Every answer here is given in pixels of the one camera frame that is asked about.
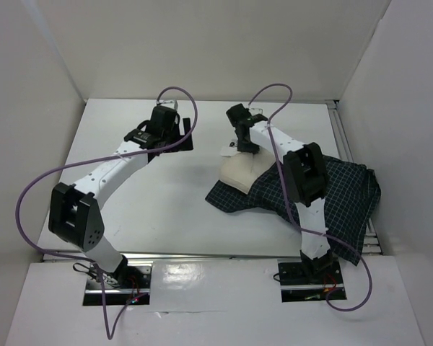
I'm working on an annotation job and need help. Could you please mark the cream white pillow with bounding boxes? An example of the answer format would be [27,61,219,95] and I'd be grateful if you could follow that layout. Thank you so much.
[219,146,275,195]

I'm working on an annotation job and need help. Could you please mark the dark checkered pillowcase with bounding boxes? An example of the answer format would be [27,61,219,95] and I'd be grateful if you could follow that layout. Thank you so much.
[206,153,381,265]

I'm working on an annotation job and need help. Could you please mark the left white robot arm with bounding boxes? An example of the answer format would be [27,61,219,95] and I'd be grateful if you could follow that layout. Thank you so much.
[48,100,193,288]

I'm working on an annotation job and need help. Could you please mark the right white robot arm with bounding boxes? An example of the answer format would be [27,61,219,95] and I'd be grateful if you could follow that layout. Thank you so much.
[226,104,333,283]

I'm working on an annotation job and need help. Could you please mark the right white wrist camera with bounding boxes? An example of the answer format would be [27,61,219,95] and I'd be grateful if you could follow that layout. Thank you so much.
[248,108,263,117]

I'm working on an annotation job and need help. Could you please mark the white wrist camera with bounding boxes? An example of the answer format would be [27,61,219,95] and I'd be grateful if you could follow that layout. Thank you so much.
[248,108,263,117]
[160,99,178,111]

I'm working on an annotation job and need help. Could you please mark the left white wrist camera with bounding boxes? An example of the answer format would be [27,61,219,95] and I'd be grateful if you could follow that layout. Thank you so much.
[160,99,178,111]

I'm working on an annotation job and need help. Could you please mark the aluminium front rail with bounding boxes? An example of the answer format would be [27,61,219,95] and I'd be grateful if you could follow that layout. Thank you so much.
[41,251,304,263]

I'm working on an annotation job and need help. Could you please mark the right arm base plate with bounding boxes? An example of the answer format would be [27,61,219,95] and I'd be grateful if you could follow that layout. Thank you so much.
[273,260,347,303]

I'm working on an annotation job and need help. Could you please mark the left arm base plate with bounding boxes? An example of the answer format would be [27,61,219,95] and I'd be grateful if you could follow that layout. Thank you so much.
[72,262,152,306]

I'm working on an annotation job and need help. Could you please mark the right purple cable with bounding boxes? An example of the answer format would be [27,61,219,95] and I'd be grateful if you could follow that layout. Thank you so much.
[248,83,373,311]

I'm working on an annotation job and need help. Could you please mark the purple cable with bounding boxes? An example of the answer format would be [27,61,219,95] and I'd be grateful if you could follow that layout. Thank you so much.
[14,86,198,340]
[248,83,373,311]

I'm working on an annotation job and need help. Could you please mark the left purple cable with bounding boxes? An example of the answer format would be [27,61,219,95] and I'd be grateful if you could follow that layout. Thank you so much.
[14,86,198,340]

